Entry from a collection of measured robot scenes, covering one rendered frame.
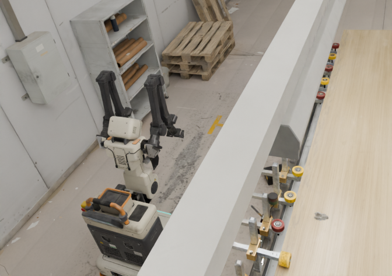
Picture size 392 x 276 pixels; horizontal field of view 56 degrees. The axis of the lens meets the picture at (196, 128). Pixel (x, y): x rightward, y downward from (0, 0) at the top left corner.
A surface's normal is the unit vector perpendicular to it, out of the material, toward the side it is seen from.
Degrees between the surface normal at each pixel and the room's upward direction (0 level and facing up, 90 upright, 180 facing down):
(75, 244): 0
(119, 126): 48
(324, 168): 0
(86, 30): 90
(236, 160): 0
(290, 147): 90
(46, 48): 90
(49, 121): 90
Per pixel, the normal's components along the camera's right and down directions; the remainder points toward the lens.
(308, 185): -0.17, -0.79
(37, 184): 0.90, 0.12
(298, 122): 0.71, -0.29
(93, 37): -0.40, 0.60
